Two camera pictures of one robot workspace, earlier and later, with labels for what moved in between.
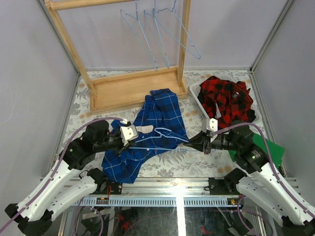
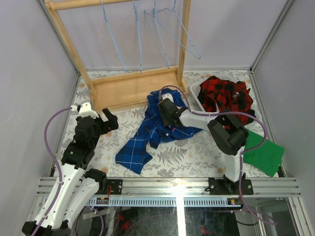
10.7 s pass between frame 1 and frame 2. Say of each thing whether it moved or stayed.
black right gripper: moved
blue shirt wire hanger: moved
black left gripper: moved
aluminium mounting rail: stayed
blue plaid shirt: moved
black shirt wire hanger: stayed
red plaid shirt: stayed
